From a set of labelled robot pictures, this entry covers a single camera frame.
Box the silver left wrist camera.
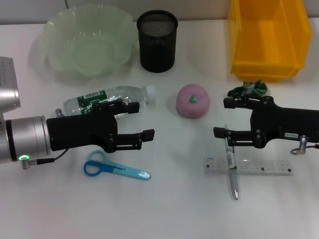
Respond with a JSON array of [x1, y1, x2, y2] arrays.
[[0, 56, 22, 110]]

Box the yellow plastic bin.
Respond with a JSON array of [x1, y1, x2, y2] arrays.
[[227, 0, 313, 82]]

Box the translucent green fruit bowl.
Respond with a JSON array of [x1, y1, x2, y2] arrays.
[[41, 6, 139, 77]]

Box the right gripper cable with plug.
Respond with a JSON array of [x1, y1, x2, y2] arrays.
[[290, 135, 319, 156]]

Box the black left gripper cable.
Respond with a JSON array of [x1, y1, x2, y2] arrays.
[[19, 148, 69, 170]]

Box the green plastic wrapper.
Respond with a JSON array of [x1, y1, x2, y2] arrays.
[[226, 79, 269, 98]]

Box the blue capped scissors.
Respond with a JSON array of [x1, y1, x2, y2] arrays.
[[83, 149, 152, 181]]

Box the clear green-label water bottle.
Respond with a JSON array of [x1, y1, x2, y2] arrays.
[[63, 84, 157, 118]]

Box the black mesh pen holder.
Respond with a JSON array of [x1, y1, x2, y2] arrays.
[[136, 9, 179, 73]]

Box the grey click pen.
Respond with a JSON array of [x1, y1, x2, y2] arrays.
[[223, 124, 240, 201]]

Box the transparent plastic ruler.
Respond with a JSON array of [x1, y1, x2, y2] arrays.
[[203, 156, 293, 176]]

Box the pink toy peach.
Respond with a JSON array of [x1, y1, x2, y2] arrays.
[[175, 84, 211, 119]]

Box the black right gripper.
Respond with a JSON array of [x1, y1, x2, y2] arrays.
[[213, 95, 319, 148]]

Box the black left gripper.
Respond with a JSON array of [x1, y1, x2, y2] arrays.
[[46, 99, 156, 153]]

